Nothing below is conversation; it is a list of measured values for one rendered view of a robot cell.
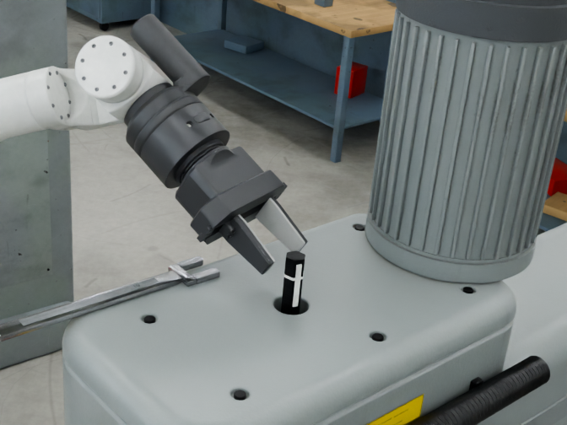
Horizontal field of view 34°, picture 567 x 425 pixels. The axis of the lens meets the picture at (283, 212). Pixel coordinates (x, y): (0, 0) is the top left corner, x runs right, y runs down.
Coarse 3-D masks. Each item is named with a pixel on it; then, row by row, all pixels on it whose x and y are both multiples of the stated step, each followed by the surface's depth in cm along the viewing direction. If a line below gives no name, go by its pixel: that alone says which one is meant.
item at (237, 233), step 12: (240, 216) 94; (228, 228) 94; (240, 228) 94; (228, 240) 95; (240, 240) 94; (252, 240) 93; (240, 252) 95; (252, 252) 94; (264, 252) 93; (252, 264) 94; (264, 264) 93
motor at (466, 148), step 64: (448, 0) 92; (512, 0) 90; (448, 64) 94; (512, 64) 93; (384, 128) 104; (448, 128) 97; (512, 128) 96; (384, 192) 106; (448, 192) 99; (512, 192) 100; (384, 256) 107; (448, 256) 103; (512, 256) 105
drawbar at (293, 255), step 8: (288, 256) 95; (296, 256) 95; (304, 256) 95; (288, 264) 95; (296, 264) 94; (304, 264) 95; (288, 272) 95; (288, 280) 95; (288, 288) 96; (288, 296) 96; (288, 304) 96; (288, 312) 97; (296, 312) 97
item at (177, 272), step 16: (176, 272) 100; (208, 272) 101; (128, 288) 96; (144, 288) 97; (160, 288) 98; (64, 304) 93; (80, 304) 93; (96, 304) 93; (112, 304) 95; (16, 320) 90; (32, 320) 90; (48, 320) 90; (64, 320) 92; (0, 336) 88
